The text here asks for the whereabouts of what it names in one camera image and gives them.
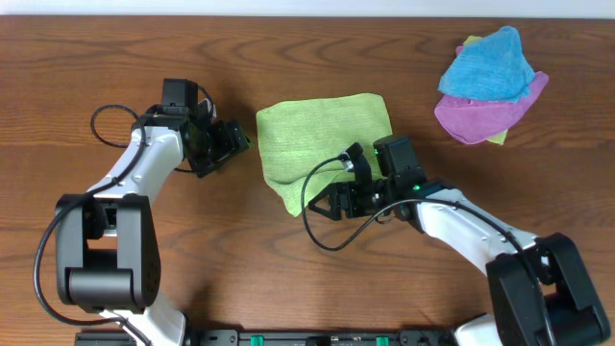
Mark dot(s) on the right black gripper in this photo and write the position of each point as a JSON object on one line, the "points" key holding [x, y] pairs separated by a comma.
{"points": [[336, 191]]}

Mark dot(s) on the purple microfiber cloth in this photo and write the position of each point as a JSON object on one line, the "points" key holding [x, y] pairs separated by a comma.
{"points": [[472, 122]]}

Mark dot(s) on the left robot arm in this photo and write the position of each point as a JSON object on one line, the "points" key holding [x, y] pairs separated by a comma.
{"points": [[107, 253]]}

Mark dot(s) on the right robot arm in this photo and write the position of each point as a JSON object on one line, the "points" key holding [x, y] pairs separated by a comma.
{"points": [[540, 289]]}

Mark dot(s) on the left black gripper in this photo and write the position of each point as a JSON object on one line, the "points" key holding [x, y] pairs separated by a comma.
{"points": [[223, 144]]}

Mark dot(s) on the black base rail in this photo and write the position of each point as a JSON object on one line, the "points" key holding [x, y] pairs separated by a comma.
{"points": [[412, 337]]}

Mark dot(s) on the blue microfiber cloth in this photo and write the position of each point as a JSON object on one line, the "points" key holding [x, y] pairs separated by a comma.
{"points": [[492, 69]]}

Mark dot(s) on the green microfiber cloth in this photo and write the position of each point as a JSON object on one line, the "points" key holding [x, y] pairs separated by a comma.
{"points": [[294, 136]]}

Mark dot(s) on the yellow-green cloth at bottom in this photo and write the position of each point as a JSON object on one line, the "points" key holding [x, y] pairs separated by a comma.
{"points": [[500, 137]]}

